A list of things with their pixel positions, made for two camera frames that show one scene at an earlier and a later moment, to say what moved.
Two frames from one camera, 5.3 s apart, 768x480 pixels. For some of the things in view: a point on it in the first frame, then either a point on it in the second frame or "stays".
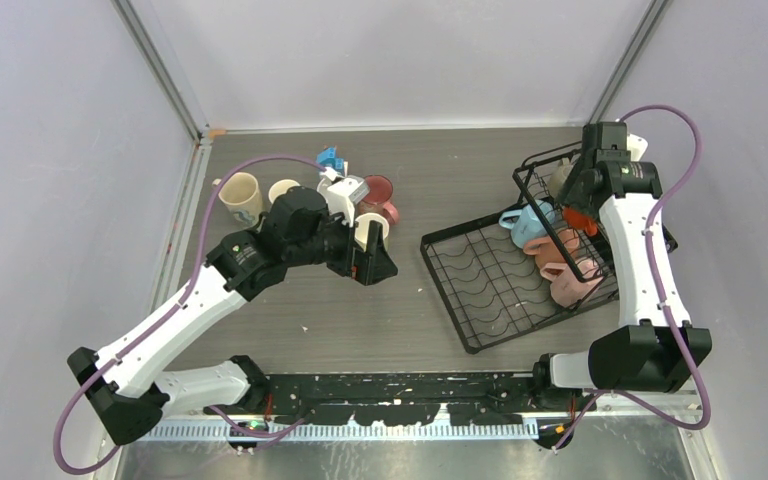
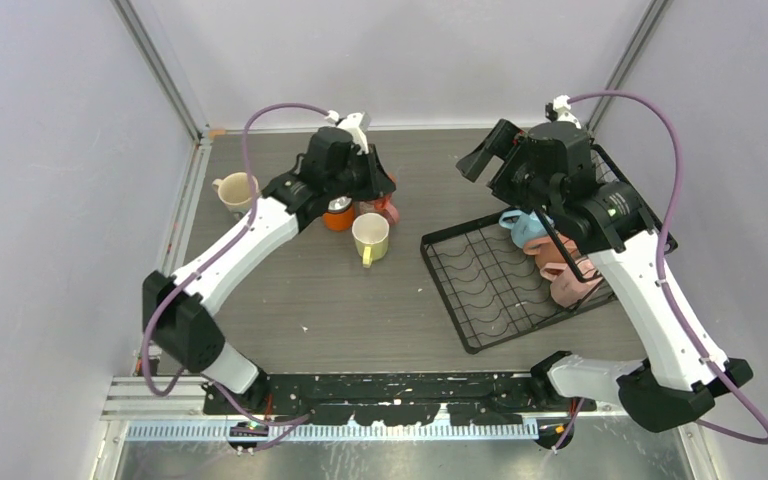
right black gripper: x=570 y=194 → x=499 y=141
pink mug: x=377 y=199 stays
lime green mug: x=361 y=224 stays
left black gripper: x=371 y=266 → x=378 y=181
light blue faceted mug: x=525 y=223 stays
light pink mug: x=565 y=289 stays
